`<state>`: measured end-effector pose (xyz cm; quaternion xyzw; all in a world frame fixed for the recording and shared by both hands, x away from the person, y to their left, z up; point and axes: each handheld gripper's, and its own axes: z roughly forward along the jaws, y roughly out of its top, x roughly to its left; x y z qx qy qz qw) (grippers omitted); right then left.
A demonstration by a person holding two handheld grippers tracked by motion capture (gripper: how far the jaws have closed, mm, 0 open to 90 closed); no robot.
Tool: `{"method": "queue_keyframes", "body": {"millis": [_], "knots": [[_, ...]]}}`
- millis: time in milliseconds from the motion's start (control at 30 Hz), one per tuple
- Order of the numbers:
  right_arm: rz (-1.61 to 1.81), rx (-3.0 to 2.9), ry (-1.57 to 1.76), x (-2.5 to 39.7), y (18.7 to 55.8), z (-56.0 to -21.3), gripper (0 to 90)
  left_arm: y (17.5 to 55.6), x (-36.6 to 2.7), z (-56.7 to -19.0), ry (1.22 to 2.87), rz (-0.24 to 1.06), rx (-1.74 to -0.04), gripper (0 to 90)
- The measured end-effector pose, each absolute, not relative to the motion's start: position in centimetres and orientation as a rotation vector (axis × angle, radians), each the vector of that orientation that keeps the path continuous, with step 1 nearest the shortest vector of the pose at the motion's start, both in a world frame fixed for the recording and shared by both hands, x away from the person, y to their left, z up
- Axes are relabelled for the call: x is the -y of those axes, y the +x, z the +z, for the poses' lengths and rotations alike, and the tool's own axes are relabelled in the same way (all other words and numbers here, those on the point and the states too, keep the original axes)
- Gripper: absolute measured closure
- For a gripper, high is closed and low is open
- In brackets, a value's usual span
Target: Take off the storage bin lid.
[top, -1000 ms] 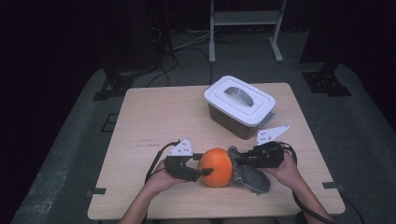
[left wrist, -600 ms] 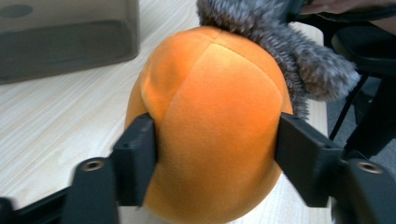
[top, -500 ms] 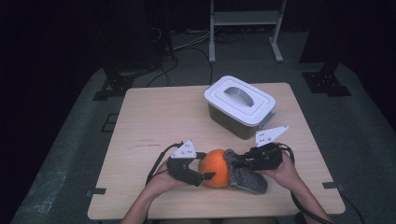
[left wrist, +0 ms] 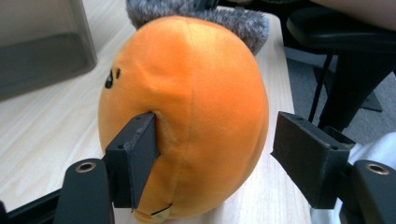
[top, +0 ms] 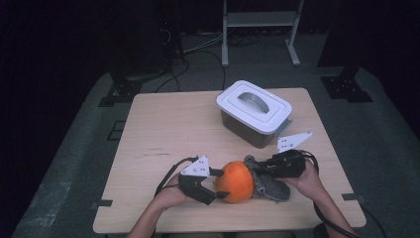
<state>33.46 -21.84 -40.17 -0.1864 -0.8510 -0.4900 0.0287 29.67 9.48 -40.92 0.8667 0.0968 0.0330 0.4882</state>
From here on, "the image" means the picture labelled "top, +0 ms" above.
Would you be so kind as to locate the person's left hand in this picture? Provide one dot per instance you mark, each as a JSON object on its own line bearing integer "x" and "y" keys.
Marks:
{"x": 171, "y": 196}

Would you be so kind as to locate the grey fuzzy cloth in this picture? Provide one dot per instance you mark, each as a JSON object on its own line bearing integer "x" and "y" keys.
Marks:
{"x": 274, "y": 190}

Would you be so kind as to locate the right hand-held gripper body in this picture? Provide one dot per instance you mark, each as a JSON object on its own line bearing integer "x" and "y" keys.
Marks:
{"x": 292, "y": 165}

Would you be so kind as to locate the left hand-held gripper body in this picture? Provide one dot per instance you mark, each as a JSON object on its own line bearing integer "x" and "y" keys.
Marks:
{"x": 194, "y": 190}

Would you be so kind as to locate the black tape strip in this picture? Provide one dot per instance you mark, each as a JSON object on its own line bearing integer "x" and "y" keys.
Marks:
{"x": 352, "y": 197}
{"x": 103, "y": 203}

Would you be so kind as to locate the orange plush toy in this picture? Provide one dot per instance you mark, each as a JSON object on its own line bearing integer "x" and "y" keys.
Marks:
{"x": 236, "y": 181}

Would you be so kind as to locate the grey box with white lid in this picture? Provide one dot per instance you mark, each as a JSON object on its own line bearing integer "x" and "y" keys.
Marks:
{"x": 231, "y": 99}

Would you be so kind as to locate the black stand base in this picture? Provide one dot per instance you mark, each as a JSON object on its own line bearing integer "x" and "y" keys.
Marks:
{"x": 345, "y": 87}
{"x": 124, "y": 91}

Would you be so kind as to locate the white metal stand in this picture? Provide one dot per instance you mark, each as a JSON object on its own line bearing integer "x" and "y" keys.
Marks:
{"x": 261, "y": 19}

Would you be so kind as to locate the person's right hand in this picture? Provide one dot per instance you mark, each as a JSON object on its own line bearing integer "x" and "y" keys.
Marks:
{"x": 310, "y": 183}

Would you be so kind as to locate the transparent grey storage box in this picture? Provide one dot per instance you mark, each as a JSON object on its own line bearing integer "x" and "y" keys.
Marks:
{"x": 244, "y": 130}

